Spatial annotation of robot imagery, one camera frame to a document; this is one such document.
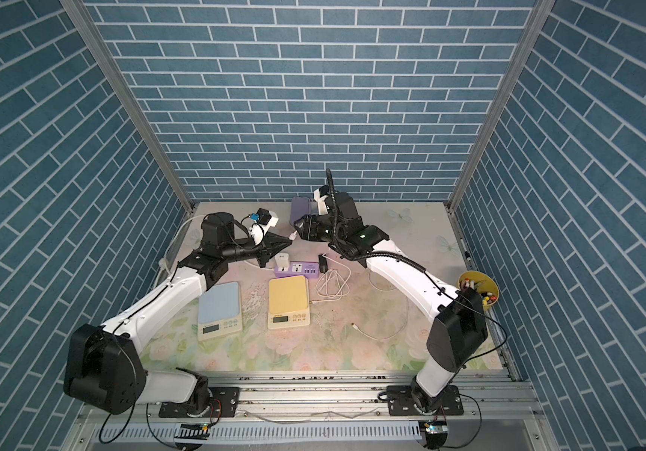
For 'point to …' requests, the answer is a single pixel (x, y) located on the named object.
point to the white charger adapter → (282, 259)
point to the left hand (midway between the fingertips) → (295, 243)
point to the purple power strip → (309, 270)
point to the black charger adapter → (323, 263)
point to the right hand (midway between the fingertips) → (301, 225)
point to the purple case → (299, 207)
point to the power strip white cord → (176, 229)
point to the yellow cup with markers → (483, 284)
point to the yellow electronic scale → (288, 303)
